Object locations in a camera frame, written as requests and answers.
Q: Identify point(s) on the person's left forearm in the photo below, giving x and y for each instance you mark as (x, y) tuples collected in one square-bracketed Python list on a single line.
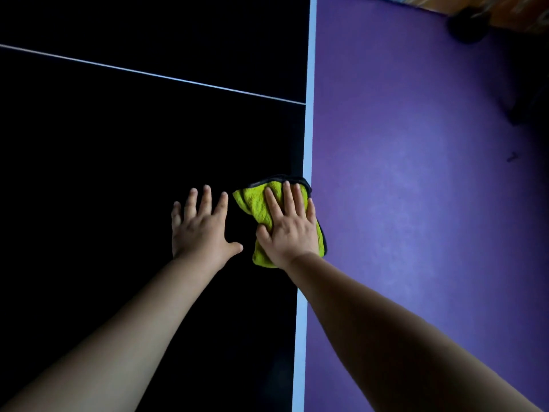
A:
[(124, 334)]

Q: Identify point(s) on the person's right forearm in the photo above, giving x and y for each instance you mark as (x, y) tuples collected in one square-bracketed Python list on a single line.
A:
[(399, 338)]

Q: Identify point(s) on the person's right middle finger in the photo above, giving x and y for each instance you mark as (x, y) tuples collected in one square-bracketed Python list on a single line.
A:
[(288, 198)]

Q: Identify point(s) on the person's left hand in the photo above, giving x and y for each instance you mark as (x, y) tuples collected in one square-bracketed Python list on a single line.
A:
[(200, 235)]

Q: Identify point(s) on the person's left middle finger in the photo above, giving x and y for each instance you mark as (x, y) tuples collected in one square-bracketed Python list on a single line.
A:
[(206, 199)]

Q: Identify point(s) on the person's left thumb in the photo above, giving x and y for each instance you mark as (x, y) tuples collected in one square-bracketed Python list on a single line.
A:
[(233, 248)]

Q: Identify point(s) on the person's right little finger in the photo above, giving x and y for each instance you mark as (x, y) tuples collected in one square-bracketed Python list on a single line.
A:
[(311, 211)]

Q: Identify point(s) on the person's left little finger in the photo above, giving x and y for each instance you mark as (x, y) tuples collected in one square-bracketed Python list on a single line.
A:
[(176, 214)]

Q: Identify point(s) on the person's right thumb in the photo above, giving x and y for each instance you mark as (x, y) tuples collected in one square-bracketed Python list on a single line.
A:
[(263, 235)]

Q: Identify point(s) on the black round object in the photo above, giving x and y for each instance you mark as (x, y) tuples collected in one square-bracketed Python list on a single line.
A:
[(468, 24)]

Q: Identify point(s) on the yellow-green microfiber cloth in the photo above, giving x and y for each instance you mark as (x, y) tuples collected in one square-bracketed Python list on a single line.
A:
[(256, 201)]

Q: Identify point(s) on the person's right hand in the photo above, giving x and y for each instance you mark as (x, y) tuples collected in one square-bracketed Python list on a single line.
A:
[(292, 235)]

